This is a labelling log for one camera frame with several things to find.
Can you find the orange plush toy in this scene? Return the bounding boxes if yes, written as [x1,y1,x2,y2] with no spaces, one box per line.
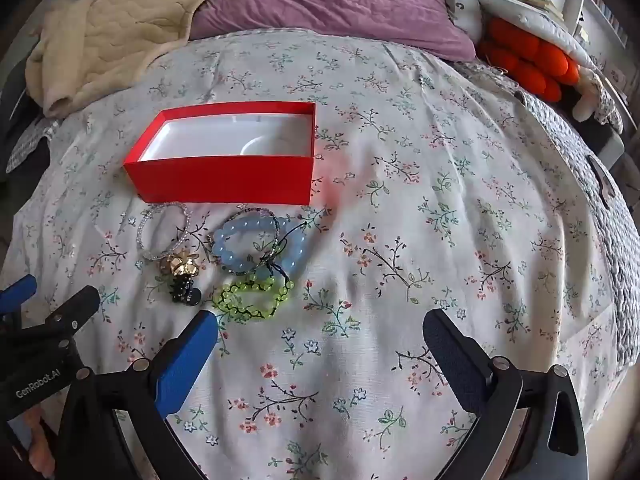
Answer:
[476,17,581,103]

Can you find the checkered cloth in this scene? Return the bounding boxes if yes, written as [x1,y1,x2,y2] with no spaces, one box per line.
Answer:
[4,119,52,173]

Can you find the person's left hand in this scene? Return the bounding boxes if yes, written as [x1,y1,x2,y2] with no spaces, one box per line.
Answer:
[27,407,59,480]

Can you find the green bead bracelet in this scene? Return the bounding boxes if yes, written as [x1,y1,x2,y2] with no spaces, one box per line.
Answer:
[212,277,296,324]

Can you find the grey quilted blanket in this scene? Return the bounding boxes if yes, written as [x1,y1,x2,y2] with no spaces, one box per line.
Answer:
[452,60,640,423]

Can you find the floral bed sheet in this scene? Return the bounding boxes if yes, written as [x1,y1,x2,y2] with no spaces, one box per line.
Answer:
[0,30,618,480]

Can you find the red cardboard box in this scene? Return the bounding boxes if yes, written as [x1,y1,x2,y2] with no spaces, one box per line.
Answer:
[123,101,317,207]

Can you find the thin dark bead bracelet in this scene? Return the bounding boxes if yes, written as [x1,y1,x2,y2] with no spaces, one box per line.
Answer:
[208,204,282,277]

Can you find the black hair claw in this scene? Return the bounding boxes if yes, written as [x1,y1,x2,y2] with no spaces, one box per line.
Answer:
[166,275,204,307]

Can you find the gold hair clip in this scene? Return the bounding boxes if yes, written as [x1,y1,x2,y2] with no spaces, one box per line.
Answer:
[159,249,202,279]

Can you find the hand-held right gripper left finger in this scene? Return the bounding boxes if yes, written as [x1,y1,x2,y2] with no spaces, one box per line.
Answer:
[55,310,220,480]

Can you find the white patterned cushion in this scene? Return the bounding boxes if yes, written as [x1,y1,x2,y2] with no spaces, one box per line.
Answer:
[434,0,626,128]

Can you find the grey box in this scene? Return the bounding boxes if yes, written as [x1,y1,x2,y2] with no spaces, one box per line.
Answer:
[592,124,627,167]

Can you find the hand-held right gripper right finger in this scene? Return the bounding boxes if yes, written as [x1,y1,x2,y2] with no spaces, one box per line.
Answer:
[422,309,589,480]

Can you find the beige quilted blanket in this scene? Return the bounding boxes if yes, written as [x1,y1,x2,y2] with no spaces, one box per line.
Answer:
[25,0,258,118]

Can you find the large blue bead bracelet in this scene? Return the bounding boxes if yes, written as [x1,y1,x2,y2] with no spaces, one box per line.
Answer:
[212,213,282,275]

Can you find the purple pillow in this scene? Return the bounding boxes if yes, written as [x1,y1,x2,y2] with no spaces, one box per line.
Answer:
[190,0,477,62]

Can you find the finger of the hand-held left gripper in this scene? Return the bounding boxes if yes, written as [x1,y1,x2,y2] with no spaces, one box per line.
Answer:
[0,275,37,314]
[30,285,102,349]

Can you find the pale blue corded bracelet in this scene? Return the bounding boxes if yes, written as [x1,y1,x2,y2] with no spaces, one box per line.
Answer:
[252,216,310,283]

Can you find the silver beaded bracelet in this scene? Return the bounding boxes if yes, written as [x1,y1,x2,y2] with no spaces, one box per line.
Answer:
[137,201,194,261]

